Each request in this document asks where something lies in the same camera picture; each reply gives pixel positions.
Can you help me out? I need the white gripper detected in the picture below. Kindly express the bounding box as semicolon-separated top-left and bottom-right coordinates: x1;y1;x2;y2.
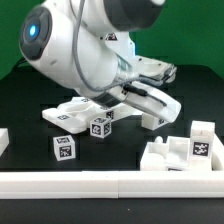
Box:
113;56;181;123

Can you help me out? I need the white chair seat part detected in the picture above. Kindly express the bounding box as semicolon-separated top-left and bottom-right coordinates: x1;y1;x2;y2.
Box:
139;135;214;172

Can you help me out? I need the white flat chair part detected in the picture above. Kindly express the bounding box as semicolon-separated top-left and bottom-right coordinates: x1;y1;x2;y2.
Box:
42;108;87;134

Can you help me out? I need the white long bar part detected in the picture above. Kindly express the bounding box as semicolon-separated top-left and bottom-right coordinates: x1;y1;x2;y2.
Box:
75;103;143;125

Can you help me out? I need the white tagged cube middle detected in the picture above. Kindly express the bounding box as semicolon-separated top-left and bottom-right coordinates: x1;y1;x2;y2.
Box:
90;117;112;138

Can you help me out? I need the white tagged cube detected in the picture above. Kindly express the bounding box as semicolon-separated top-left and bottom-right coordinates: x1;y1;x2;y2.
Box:
90;117;112;138
53;135;76;161

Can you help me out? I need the white bar part upper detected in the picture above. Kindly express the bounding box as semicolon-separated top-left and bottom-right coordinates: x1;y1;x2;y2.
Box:
57;97;96;112

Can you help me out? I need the white tagged cube front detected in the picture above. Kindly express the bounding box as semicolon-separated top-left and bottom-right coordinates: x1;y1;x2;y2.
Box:
53;135;76;161

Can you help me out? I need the white left fence piece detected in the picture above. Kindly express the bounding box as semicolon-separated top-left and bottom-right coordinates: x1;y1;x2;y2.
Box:
0;128;9;156

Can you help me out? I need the white right fence rail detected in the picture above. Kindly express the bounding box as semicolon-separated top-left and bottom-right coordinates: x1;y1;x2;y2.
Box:
212;135;224;172

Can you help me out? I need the white fence rail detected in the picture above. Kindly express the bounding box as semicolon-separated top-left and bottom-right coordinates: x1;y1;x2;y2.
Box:
212;135;224;172
0;171;224;199

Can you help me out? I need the white front fence rail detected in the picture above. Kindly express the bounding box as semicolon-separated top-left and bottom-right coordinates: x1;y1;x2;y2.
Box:
0;171;224;199

